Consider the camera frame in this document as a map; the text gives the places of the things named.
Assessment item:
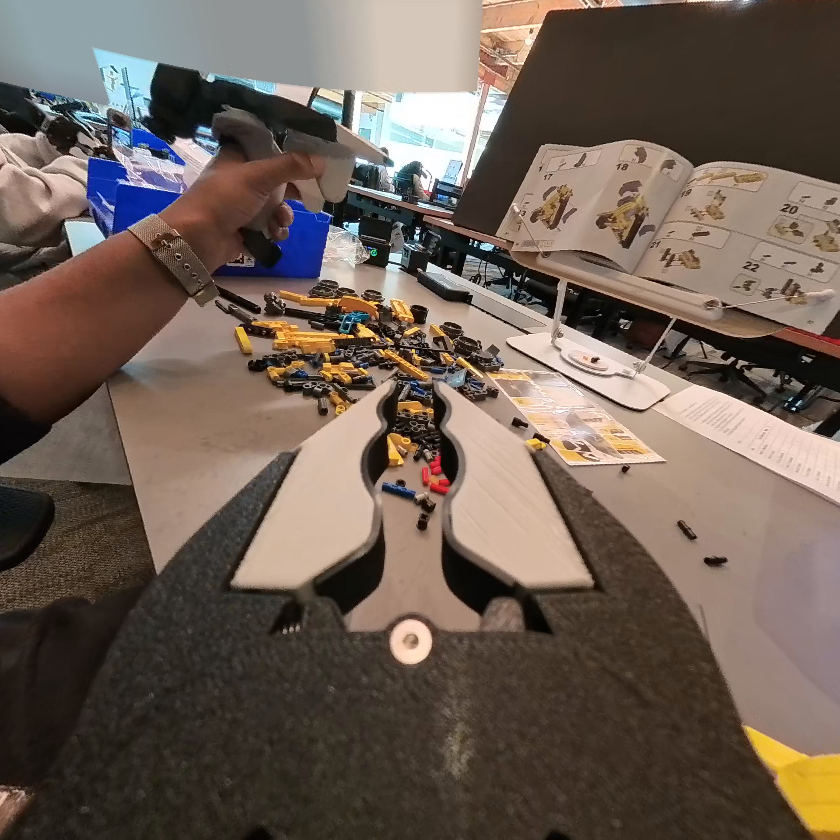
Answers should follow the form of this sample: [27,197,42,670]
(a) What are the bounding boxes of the person's dark trousers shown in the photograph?
[0,587,152,788]

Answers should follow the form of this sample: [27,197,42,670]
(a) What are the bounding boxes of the black box green light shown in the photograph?
[357,220,395,269]

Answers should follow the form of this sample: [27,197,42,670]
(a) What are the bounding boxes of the instruction booklet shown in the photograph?
[495,139,840,336]

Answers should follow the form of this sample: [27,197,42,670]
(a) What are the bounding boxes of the blue plastic bin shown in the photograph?
[87,156,188,234]
[113,184,331,278]

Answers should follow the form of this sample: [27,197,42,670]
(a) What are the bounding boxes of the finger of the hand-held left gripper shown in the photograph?
[281,130,360,166]

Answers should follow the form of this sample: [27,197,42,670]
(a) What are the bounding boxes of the grey desk cable cover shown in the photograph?
[459,282,547,329]

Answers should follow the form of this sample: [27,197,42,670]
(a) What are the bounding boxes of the black swivel chair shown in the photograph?
[679,338,772,403]

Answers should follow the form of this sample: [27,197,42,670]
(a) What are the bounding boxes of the white paper sheet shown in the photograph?
[653,384,840,506]

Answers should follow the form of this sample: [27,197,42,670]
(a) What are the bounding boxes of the clear plastic bag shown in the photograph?
[325,226,371,266]

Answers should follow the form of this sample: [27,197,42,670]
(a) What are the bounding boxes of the white book stand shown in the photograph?
[507,203,840,411]

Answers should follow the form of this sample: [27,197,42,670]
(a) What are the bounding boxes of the person's left forearm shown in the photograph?
[0,226,201,463]

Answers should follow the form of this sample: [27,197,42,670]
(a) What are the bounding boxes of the yellow toy brick vehicle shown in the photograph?
[742,724,840,840]

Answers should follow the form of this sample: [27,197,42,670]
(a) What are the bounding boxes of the person's dark shoe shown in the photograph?
[0,486,56,572]

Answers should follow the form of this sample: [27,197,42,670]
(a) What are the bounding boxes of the pile of blue yellow pieces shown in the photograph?
[233,279,506,421]

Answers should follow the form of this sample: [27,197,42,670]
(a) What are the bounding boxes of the grey mesh watch strap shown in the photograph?
[126,213,219,308]

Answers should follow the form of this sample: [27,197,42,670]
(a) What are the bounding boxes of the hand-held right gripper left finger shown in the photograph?
[231,381,400,609]

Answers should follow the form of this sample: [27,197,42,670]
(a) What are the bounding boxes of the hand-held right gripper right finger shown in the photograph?
[432,381,596,605]

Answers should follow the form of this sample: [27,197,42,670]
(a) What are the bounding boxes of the yellow sticker sheet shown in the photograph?
[489,369,665,467]

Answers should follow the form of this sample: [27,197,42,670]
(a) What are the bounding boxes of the person's left hand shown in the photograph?
[164,152,327,265]

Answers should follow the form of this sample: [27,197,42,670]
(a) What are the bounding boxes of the black power adapter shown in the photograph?
[418,270,473,303]

